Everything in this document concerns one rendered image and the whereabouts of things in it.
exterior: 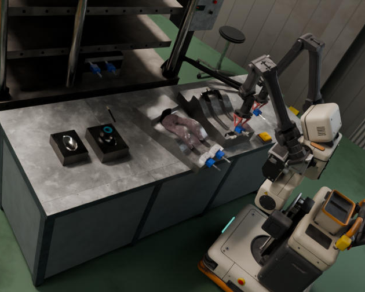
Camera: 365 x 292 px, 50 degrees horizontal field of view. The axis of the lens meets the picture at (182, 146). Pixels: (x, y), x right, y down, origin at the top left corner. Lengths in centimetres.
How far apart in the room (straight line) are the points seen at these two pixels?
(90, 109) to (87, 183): 56
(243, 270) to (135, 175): 98
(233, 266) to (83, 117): 130
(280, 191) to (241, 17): 306
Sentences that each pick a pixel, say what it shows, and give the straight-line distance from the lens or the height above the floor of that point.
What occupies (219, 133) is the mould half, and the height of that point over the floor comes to 88.
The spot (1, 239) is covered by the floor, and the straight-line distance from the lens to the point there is 272.
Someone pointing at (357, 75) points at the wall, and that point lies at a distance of 473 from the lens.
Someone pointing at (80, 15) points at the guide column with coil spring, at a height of 127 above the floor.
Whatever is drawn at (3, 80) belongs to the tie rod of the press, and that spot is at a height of 91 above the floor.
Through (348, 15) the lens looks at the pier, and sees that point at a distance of 442.
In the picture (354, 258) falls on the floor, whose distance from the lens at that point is 367.
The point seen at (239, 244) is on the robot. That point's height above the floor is 28.
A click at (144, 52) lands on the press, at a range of 306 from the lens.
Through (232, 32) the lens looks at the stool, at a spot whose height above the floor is 57.
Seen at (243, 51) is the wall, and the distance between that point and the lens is 508.
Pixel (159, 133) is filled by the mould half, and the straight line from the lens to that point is 224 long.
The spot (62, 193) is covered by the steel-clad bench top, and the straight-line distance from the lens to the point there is 192.
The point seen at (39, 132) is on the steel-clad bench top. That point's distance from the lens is 218.
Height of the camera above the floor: 231
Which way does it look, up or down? 40 degrees down
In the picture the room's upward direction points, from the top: 24 degrees clockwise
